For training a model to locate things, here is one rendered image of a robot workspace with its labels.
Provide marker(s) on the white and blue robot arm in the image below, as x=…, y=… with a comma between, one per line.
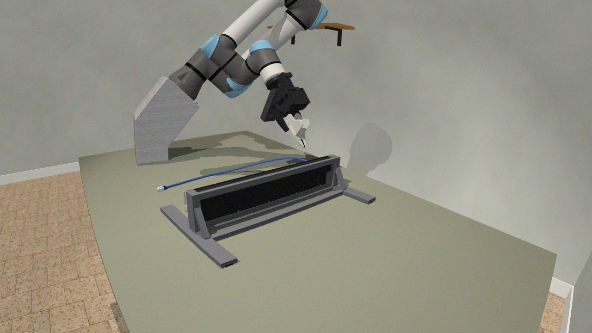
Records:
x=233, y=74

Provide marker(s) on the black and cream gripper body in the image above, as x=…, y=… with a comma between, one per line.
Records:
x=289, y=99

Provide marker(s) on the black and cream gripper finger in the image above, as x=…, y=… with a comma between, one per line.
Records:
x=291, y=126
x=306, y=124

